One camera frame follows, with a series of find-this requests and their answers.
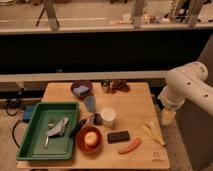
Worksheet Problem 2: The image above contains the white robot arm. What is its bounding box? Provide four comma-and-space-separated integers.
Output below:
158, 62, 213, 117

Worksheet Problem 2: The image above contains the green plastic tray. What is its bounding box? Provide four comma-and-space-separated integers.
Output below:
16, 102, 79, 161

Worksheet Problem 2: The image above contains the brown grape bunch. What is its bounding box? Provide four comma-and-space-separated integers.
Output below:
111, 80, 130, 93

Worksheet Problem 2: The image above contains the purple bowl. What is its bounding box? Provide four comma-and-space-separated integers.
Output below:
71, 80, 93, 98

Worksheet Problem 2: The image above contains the blue cloth in bowl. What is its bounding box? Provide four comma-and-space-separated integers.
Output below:
73, 85, 89, 96

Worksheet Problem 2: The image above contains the white cup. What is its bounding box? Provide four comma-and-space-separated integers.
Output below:
100, 107, 117, 127

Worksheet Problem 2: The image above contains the small dark object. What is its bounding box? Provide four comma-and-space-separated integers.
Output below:
93, 114, 102, 125

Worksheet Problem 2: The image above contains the black rectangular sponge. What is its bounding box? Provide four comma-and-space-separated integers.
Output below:
107, 131, 130, 143

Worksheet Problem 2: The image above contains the yellow apple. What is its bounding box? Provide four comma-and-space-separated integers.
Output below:
84, 132, 98, 147

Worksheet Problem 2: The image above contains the dark red bowl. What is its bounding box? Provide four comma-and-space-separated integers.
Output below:
76, 126, 102, 153

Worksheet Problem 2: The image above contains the yellow corn husk toy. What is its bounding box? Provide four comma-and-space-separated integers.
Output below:
142, 121, 166, 147

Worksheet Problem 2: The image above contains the orange carrot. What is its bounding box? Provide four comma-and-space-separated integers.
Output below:
118, 138, 142, 154

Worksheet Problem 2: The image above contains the black handled utensil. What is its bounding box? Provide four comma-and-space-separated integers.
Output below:
69, 116, 94, 138

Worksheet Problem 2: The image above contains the black cable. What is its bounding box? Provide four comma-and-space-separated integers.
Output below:
4, 96, 26, 148

